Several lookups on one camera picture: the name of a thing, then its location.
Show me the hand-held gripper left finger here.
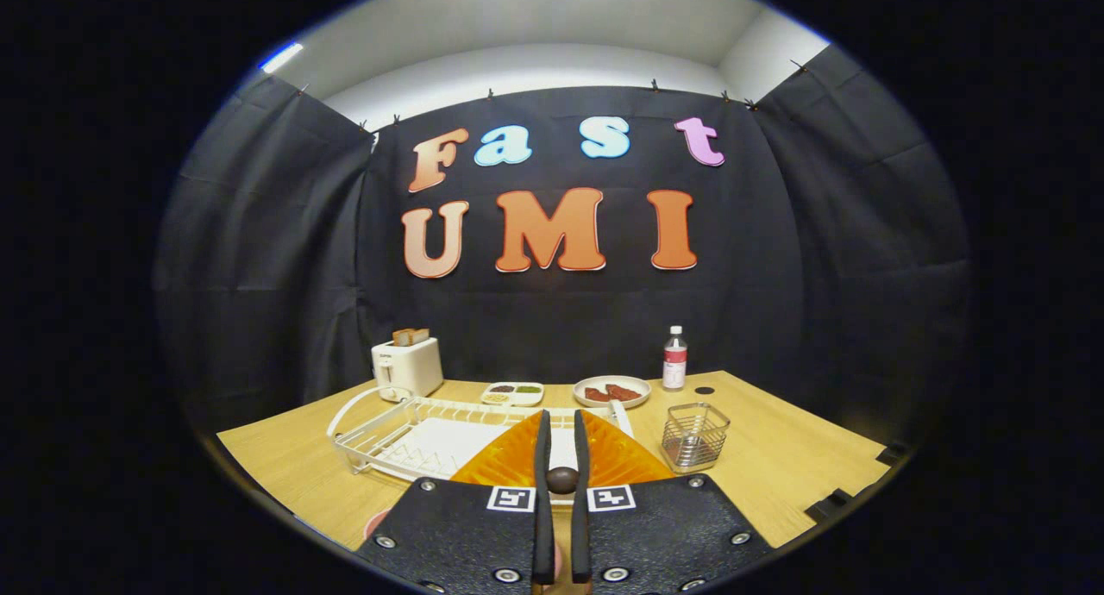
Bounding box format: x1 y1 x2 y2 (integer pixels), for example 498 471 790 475
356 409 558 595

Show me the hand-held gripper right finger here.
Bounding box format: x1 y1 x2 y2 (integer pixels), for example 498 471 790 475
571 409 775 595

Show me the white wire dish rack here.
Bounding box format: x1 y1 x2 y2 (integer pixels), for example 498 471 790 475
327 386 635 481

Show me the metal wire basket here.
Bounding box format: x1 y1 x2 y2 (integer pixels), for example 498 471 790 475
661 403 731 474

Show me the pink plate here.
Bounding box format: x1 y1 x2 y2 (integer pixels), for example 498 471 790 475
364 507 572 580

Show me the white divided condiment dish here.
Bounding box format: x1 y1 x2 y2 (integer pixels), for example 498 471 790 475
480 381 545 407

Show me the white plate with meat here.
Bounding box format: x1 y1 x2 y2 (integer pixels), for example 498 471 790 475
573 375 652 410

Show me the clear bottle with red label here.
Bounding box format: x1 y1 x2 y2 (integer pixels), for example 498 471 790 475
662 325 688 392

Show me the white toaster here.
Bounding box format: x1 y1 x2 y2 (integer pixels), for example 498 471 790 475
371 337 444 403

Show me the black backdrop cloth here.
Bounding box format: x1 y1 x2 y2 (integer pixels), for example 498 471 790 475
154 45 971 445

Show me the ceiling light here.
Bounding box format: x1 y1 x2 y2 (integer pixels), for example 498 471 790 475
259 41 305 74

